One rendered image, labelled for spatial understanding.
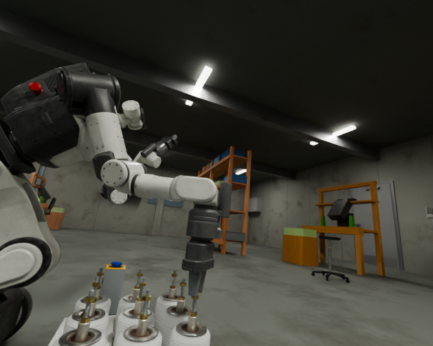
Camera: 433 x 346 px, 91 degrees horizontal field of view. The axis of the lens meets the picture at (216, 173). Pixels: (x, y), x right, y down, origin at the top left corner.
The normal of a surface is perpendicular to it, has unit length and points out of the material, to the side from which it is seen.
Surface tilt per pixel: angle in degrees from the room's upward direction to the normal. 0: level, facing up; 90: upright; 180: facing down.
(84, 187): 90
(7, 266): 90
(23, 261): 90
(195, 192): 90
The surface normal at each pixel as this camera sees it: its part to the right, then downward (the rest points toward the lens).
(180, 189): -0.11, -0.27
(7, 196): 0.46, 0.23
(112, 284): 0.40, -0.20
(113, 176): -0.14, 0.00
